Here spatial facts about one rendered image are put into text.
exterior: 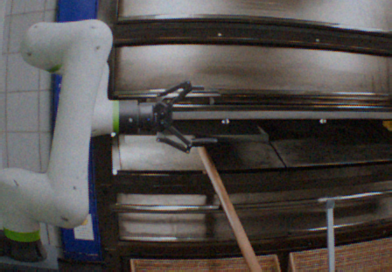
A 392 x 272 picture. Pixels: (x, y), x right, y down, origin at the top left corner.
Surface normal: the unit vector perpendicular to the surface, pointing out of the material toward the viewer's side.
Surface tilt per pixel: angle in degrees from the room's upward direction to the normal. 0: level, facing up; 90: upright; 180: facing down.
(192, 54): 70
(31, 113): 90
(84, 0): 90
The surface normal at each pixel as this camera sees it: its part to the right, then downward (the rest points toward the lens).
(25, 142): 0.09, 0.21
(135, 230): 0.09, -0.14
